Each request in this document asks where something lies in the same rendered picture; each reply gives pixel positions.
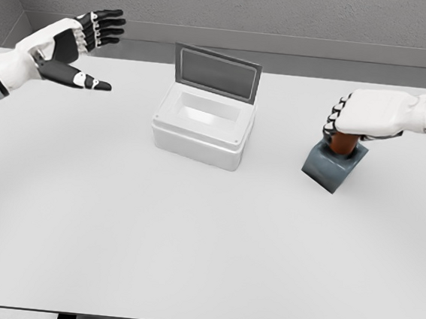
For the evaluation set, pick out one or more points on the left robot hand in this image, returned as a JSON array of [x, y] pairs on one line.
[[63, 45]]

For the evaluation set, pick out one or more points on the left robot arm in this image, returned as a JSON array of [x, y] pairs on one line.
[[6, 70]]

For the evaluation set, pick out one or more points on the white box with hinged lid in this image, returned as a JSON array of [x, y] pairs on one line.
[[205, 121]]

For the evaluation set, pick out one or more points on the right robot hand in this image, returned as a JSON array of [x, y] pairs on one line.
[[368, 112]]

